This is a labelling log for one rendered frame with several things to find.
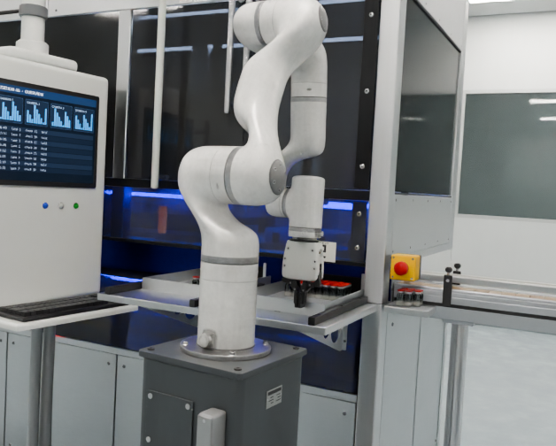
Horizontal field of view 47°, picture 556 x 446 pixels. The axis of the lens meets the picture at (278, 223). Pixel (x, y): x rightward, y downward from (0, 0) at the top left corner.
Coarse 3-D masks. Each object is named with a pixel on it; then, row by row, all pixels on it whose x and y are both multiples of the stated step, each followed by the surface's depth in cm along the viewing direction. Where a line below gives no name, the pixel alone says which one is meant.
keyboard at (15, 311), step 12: (48, 300) 195; (60, 300) 195; (72, 300) 197; (84, 300) 198; (96, 300) 199; (0, 312) 180; (12, 312) 178; (24, 312) 175; (36, 312) 179; (48, 312) 182; (60, 312) 184; (72, 312) 187
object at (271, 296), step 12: (264, 288) 190; (276, 288) 198; (264, 300) 171; (276, 300) 170; (288, 300) 168; (312, 300) 188; (324, 300) 189; (336, 300) 172; (348, 300) 181; (300, 312) 167; (312, 312) 166
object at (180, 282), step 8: (176, 272) 209; (184, 272) 212; (192, 272) 217; (144, 280) 193; (152, 280) 192; (160, 280) 190; (168, 280) 205; (176, 280) 209; (184, 280) 213; (192, 280) 216; (264, 280) 208; (144, 288) 193; (152, 288) 192; (160, 288) 190; (168, 288) 189; (176, 288) 188; (184, 288) 187; (192, 288) 185
